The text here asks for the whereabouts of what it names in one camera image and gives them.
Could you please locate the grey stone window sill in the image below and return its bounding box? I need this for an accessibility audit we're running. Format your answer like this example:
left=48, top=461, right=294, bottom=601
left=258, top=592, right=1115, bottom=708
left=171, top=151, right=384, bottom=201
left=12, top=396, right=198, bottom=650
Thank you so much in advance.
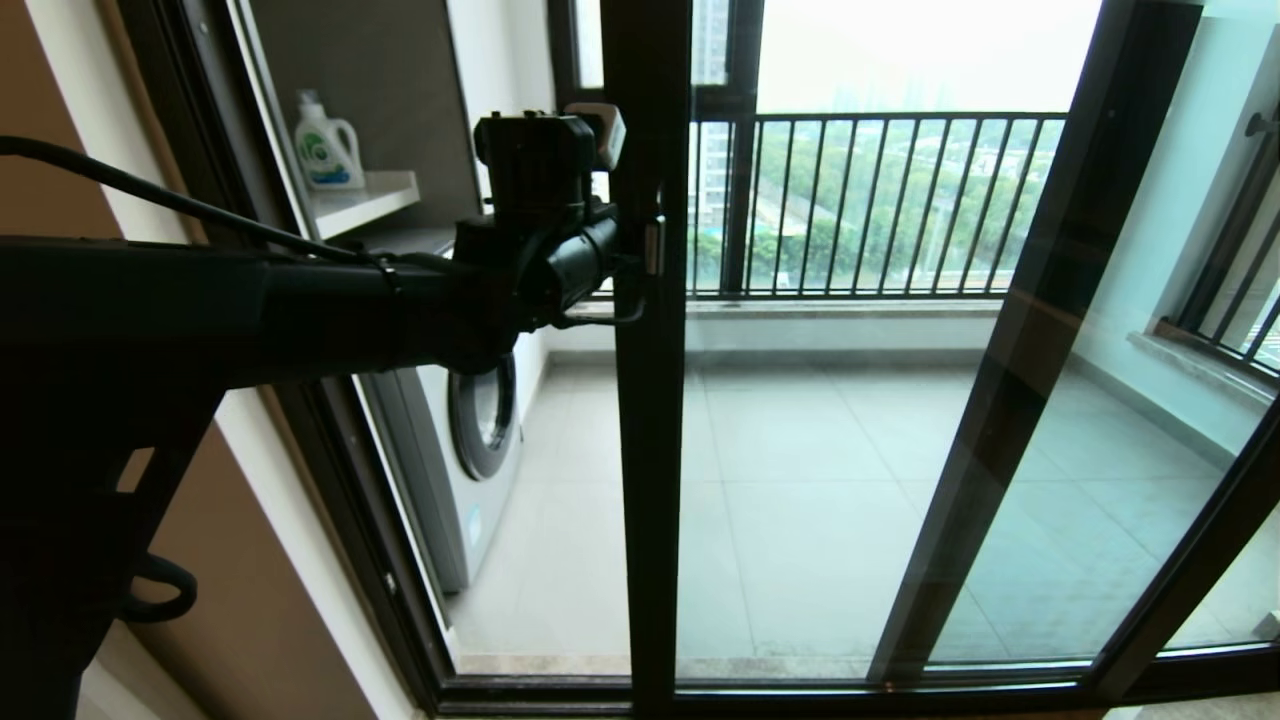
left=1128, top=330, right=1280, bottom=411
left=590, top=298, right=1001, bottom=319

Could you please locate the white front-load washing machine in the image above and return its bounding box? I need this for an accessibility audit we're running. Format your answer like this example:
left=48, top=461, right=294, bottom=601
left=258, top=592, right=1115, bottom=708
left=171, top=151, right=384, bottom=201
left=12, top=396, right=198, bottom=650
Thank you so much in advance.
left=340, top=225, right=526, bottom=593

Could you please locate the white laundry detergent bottle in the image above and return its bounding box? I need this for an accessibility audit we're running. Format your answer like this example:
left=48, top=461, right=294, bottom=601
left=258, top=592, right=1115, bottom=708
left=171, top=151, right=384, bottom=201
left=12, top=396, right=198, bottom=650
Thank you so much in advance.
left=292, top=90, right=365, bottom=191

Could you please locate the black framed fixed glass panel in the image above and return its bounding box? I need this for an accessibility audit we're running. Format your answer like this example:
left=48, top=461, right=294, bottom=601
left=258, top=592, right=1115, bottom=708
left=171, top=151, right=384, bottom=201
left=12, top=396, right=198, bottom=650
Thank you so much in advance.
left=868, top=0, right=1280, bottom=701

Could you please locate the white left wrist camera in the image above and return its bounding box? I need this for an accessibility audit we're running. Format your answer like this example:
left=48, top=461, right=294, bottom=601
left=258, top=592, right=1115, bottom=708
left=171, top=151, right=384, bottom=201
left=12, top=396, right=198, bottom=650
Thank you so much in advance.
left=588, top=102, right=628, bottom=173

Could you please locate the black window frame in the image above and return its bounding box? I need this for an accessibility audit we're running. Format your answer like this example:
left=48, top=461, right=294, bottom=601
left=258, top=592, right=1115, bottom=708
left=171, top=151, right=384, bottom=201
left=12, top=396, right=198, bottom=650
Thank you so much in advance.
left=547, top=0, right=761, bottom=296

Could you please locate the white wall shelf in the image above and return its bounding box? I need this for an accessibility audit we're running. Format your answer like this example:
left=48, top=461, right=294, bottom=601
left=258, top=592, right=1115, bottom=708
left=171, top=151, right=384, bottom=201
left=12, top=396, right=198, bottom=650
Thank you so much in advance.
left=312, top=170, right=421, bottom=241

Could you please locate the black cable loop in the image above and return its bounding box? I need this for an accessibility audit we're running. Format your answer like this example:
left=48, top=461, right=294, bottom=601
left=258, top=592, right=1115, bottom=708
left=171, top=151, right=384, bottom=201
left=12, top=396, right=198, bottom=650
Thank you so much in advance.
left=118, top=552, right=199, bottom=624

